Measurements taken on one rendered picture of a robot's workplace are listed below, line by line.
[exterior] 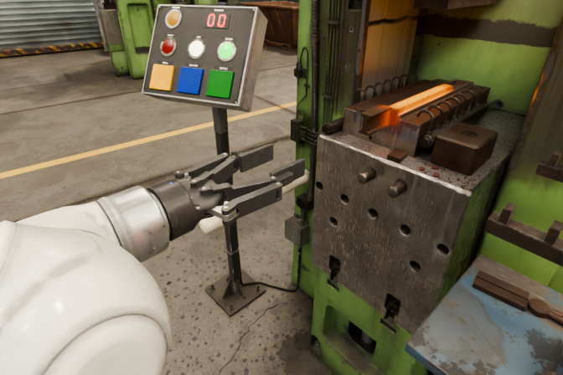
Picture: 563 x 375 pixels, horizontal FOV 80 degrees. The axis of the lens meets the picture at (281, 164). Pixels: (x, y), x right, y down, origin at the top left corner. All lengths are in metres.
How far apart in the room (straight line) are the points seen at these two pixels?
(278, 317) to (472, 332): 1.02
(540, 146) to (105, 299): 0.81
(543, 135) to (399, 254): 0.39
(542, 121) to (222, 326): 1.30
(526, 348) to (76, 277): 0.64
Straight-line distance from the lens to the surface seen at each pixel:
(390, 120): 0.79
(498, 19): 1.21
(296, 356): 1.48
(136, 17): 5.49
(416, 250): 0.84
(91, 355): 0.22
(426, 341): 0.64
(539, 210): 0.93
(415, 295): 0.92
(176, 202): 0.44
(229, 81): 0.97
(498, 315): 0.73
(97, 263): 0.25
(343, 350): 1.33
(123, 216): 0.41
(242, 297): 1.64
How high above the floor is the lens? 1.26
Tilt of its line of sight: 28 degrees down
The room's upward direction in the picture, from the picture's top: straight up
